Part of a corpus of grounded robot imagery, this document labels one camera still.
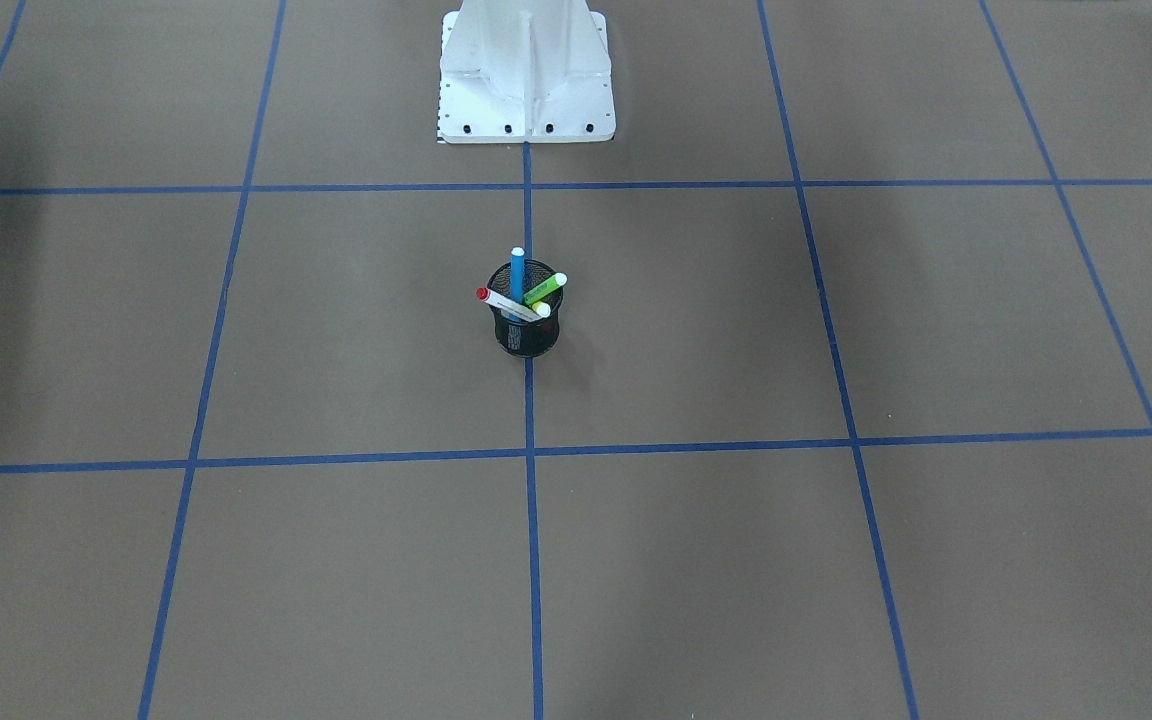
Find blue highlighter pen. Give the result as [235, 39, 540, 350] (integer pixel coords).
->
[509, 247, 526, 304]

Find black mesh pen holder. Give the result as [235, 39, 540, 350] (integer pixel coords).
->
[485, 259, 564, 357]

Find green highlighter pen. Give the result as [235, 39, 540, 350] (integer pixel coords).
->
[524, 272, 568, 306]

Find red capped white marker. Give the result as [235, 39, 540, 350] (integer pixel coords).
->
[476, 287, 543, 323]

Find blue tape grid lines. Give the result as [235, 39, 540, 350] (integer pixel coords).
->
[0, 1, 1152, 719]

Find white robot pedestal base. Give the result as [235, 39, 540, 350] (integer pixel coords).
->
[435, 1, 617, 145]

